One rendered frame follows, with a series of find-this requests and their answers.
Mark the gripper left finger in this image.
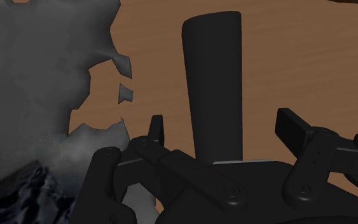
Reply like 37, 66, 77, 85
70, 115, 249, 224

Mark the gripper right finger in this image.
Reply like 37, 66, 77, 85
273, 107, 358, 209

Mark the black long rounded object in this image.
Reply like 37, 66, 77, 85
181, 10, 244, 166

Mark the grey and black rough object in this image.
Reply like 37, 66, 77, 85
0, 0, 157, 224

